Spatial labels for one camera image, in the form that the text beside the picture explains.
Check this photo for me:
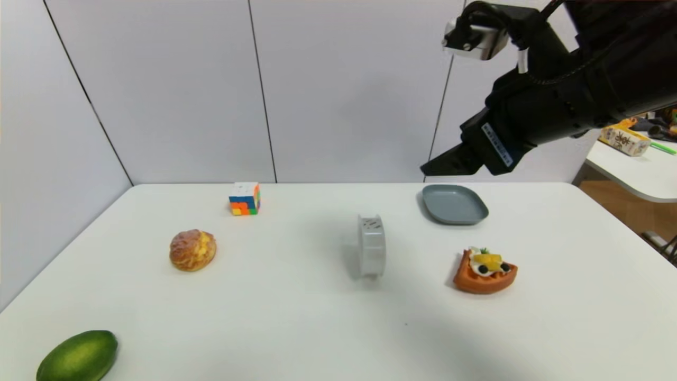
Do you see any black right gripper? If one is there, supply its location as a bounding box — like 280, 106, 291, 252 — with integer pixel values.
419, 68, 579, 177

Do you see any grey dish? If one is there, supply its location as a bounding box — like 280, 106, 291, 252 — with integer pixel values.
422, 184, 489, 226

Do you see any toy waffle with fruit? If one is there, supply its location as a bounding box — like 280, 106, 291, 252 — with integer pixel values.
452, 247, 518, 295

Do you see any printed carton box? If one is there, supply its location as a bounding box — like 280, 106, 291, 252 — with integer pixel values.
598, 125, 652, 158

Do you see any white side table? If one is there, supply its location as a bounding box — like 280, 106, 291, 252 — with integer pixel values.
584, 137, 677, 204

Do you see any dark cloth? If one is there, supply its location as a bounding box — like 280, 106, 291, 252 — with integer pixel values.
633, 114, 677, 142

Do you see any colourful puzzle cube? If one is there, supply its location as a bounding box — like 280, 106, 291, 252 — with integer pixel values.
228, 182, 261, 216

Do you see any brown cream puff bun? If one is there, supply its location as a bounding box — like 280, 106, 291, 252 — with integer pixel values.
169, 229, 217, 273

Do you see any green mango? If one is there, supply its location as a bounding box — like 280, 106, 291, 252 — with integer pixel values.
36, 330, 119, 381

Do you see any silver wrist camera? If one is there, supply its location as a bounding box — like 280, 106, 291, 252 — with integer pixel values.
443, 15, 509, 61

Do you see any dark chair frame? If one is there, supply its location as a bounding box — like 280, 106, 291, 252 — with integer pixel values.
642, 231, 677, 266

